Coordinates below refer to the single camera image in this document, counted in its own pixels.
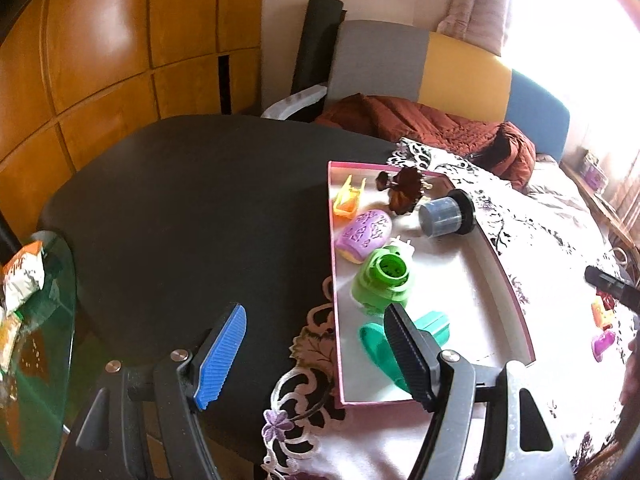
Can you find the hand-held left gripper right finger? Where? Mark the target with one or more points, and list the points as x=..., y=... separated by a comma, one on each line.
x=410, y=355

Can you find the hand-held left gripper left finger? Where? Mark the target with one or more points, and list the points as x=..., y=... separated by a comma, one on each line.
x=220, y=360

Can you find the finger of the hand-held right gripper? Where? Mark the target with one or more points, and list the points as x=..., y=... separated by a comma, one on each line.
x=612, y=285

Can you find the red toy tube piece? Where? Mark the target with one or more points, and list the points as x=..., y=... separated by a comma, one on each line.
x=610, y=301

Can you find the orange toy block piece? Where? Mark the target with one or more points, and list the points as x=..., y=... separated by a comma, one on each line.
x=600, y=312

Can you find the teal toy piece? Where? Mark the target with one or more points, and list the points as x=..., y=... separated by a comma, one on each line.
x=372, y=340

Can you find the purple perforated toy piece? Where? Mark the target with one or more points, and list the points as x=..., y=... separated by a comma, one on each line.
x=602, y=345

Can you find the green round toy piece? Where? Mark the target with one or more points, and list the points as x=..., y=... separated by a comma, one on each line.
x=382, y=280

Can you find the pink shallow box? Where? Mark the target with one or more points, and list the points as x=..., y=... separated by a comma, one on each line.
x=465, y=285

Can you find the purple patterned cylinder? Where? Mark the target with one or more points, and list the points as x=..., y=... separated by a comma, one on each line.
x=362, y=232

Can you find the grey cup with black base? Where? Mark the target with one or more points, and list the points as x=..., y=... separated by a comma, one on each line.
x=440, y=217

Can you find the white embroidered floral tablecloth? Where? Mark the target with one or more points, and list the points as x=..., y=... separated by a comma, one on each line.
x=560, y=320

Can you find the wooden side table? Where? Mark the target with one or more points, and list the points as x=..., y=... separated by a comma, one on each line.
x=607, y=215

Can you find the small white plastic piece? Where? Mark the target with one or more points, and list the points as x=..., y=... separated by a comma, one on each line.
x=404, y=247

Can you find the purple box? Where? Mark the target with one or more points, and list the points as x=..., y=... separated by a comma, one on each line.
x=594, y=172

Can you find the orange toy basket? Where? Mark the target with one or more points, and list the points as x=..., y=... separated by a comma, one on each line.
x=347, y=205

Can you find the dark brown flower toy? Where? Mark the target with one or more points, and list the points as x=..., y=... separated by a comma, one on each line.
x=407, y=185

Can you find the green glass table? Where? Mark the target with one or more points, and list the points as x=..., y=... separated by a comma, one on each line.
x=45, y=360

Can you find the orange and white snack packet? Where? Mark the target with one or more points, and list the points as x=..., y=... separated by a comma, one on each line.
x=25, y=275

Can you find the rust quilted blanket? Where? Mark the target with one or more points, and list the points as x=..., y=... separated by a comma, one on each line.
x=435, y=125

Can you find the grey yellow blue sofa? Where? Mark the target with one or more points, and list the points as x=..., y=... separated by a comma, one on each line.
x=465, y=70

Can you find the bright window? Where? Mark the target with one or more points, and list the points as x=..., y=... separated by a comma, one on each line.
x=575, y=10

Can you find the beige curtain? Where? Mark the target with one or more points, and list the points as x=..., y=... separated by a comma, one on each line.
x=480, y=5

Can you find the wooden wardrobe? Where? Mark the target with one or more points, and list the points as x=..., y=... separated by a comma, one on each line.
x=100, y=60

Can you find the black rolled mat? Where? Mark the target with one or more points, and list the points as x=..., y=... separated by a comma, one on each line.
x=317, y=45

